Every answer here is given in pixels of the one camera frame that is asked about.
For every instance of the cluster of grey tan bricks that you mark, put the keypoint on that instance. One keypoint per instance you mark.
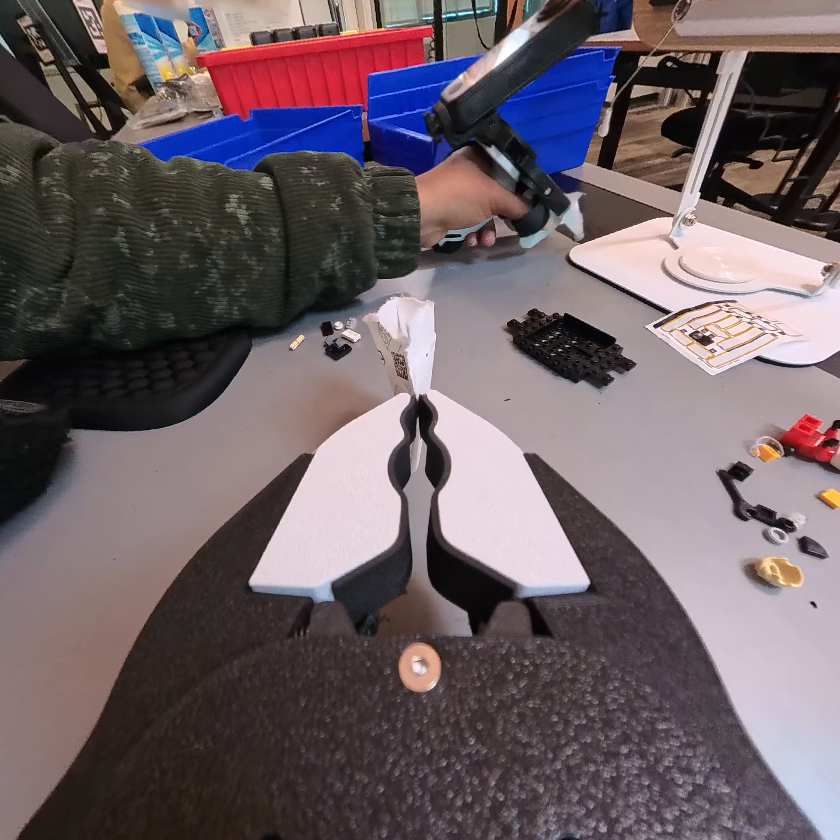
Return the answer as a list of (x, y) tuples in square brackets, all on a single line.
[(338, 349)]

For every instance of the tan toy hair piece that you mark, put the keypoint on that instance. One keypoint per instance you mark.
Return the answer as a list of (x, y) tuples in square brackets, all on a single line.
[(779, 572)]

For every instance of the black honeycomb cushion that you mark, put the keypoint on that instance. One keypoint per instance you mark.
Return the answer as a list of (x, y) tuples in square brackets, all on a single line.
[(144, 387)]

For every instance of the grey desk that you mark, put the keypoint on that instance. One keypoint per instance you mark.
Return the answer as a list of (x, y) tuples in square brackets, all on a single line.
[(197, 492)]

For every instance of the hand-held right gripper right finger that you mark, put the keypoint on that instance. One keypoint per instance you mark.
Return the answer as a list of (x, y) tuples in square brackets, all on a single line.
[(505, 512)]

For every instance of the black office chair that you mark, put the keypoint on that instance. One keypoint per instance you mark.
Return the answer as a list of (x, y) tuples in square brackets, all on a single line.
[(741, 131)]

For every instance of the red toy minifigure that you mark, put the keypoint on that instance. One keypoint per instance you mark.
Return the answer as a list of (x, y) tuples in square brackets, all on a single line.
[(810, 436)]

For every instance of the person's left hand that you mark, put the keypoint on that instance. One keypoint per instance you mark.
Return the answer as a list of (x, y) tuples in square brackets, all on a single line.
[(459, 190)]

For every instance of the person's left forearm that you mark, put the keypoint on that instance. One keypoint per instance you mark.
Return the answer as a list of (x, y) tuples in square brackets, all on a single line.
[(164, 243)]

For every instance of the white blue wipes canister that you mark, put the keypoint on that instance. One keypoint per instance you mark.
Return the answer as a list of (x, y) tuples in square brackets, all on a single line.
[(145, 49), (176, 46)]

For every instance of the blue plastic bin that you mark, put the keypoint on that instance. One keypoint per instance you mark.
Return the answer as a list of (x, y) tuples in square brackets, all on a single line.
[(558, 111), (262, 138)]

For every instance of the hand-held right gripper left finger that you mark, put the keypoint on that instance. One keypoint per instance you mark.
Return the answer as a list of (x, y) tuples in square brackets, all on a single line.
[(328, 512)]

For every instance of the cluster of black yellow bricks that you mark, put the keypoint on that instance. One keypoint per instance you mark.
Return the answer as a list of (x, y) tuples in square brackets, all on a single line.
[(738, 489)]

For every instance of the wood-top background desk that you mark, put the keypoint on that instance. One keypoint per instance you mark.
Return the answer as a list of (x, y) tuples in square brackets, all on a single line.
[(613, 39)]

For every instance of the red plastic bin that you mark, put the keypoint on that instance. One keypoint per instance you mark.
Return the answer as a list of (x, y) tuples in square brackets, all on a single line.
[(315, 72)]

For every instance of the yellow black sticker sheet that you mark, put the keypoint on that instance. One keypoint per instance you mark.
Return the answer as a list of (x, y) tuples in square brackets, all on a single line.
[(715, 334)]

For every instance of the black white marker tag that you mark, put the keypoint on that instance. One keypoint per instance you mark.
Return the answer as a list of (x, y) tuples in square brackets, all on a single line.
[(88, 23)]

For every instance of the black toy chassis plate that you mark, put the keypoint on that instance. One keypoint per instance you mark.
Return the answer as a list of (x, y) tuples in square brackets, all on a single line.
[(571, 348)]

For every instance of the white book stand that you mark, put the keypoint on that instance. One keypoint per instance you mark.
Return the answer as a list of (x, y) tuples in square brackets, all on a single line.
[(630, 262)]

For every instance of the small white paper bag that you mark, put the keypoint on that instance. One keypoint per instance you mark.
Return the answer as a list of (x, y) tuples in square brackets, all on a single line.
[(410, 341)]

